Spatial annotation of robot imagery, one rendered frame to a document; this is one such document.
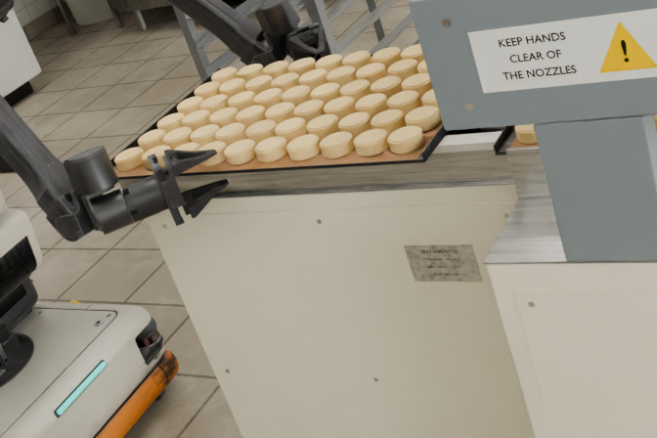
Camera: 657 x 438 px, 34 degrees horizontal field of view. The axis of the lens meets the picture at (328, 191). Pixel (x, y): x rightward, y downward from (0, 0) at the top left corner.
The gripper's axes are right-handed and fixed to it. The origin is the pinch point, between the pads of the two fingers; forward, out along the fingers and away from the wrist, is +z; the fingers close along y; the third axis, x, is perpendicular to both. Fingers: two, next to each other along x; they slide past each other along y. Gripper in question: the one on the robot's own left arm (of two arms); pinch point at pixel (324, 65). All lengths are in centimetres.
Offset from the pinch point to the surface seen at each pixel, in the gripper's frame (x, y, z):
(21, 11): 67, 77, -531
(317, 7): -21, 15, -87
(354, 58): -3.6, -2.4, 9.2
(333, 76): 1.9, -2.4, 13.9
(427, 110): -3.6, -2.7, 42.5
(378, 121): 3.0, -2.6, 39.1
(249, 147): 20.8, -2.2, 28.4
